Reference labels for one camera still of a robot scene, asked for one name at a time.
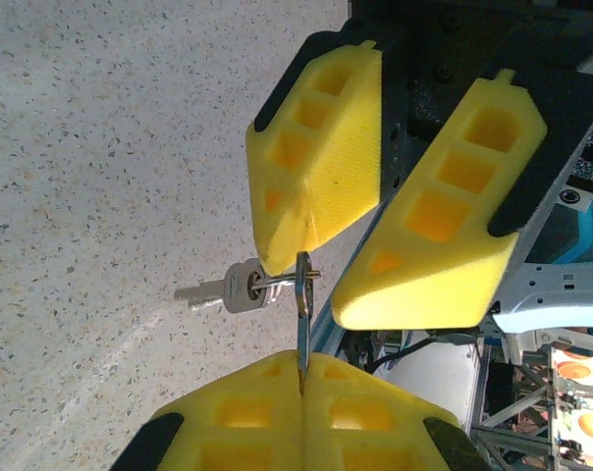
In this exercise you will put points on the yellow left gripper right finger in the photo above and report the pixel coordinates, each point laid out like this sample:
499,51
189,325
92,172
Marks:
375,427

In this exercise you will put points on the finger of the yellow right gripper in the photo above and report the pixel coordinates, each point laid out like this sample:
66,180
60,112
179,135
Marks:
336,162
439,275

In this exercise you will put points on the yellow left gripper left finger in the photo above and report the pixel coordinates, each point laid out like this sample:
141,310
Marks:
237,422

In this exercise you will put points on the silver spare key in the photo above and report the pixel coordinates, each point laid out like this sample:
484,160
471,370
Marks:
205,304
235,289

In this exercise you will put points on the white plastic cover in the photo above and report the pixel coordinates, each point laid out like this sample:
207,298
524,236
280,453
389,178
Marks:
434,382

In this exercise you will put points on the orange fruit print cloth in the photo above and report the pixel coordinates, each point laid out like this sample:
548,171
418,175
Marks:
586,392

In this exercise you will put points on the grey metal frame bracket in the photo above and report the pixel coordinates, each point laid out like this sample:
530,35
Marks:
552,294

